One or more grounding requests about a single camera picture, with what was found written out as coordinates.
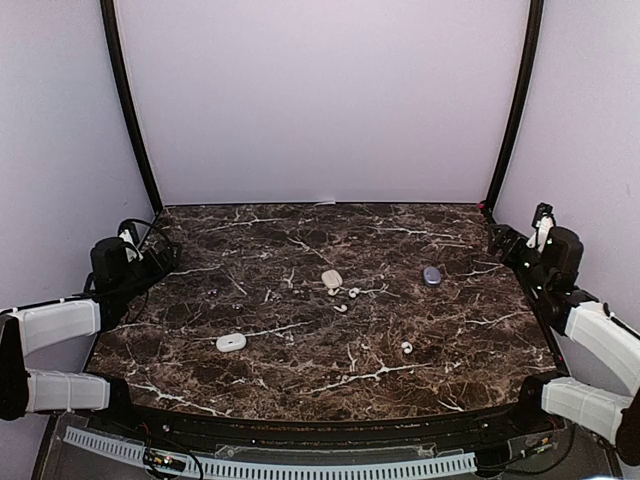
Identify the purple blue charging case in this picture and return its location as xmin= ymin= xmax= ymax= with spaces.
xmin=423 ymin=266 xmax=442 ymax=287

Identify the right black frame post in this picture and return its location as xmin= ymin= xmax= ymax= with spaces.
xmin=483 ymin=0 xmax=545 ymax=216

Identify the white slotted cable duct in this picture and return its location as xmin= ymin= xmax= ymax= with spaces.
xmin=63 ymin=427 xmax=477 ymax=480

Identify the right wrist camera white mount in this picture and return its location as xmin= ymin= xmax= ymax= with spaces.
xmin=526 ymin=202 xmax=556 ymax=252

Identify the white closed charging case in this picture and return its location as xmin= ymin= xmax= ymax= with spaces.
xmin=215 ymin=333 xmax=247 ymax=353

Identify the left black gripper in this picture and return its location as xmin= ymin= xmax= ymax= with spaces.
xmin=116 ymin=239 xmax=183 ymax=302

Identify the black frame post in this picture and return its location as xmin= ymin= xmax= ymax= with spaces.
xmin=99 ymin=0 xmax=163 ymax=214
xmin=483 ymin=0 xmax=545 ymax=216

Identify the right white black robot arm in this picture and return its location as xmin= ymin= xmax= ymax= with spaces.
xmin=489 ymin=225 xmax=639 ymax=466

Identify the black front table rail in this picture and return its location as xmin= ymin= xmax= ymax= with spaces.
xmin=109 ymin=405 xmax=532 ymax=452

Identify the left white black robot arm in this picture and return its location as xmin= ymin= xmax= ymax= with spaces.
xmin=1 ymin=236 xmax=182 ymax=436

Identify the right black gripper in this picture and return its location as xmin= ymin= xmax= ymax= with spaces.
xmin=489 ymin=225 xmax=553 ymax=295

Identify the left black frame post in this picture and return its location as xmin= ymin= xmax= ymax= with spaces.
xmin=99 ymin=0 xmax=163 ymax=214

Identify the beige earbud charging case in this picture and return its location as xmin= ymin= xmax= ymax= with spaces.
xmin=321 ymin=270 xmax=343 ymax=290

